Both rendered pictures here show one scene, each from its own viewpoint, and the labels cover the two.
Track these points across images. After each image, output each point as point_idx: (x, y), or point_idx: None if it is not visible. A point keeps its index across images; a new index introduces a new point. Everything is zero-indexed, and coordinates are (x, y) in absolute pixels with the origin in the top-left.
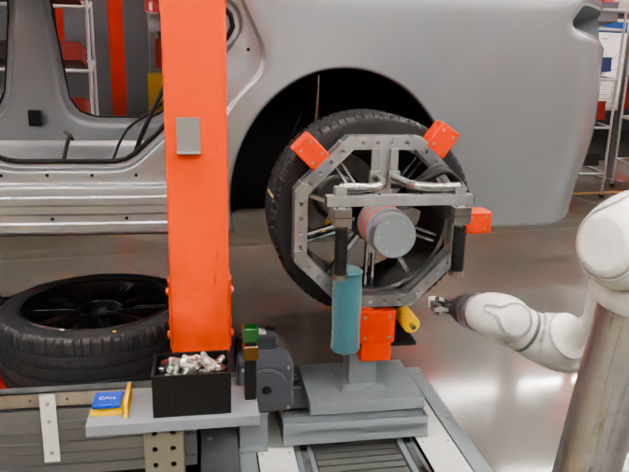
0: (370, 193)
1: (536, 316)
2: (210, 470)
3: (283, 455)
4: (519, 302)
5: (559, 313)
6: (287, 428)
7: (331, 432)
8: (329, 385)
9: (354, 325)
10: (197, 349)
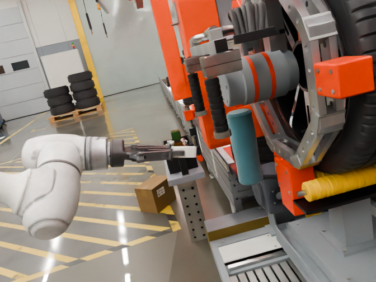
0: (298, 40)
1: (41, 163)
2: (228, 216)
3: (270, 244)
4: (28, 141)
5: (35, 169)
6: (275, 228)
7: (291, 253)
8: (327, 225)
9: (237, 160)
10: (205, 141)
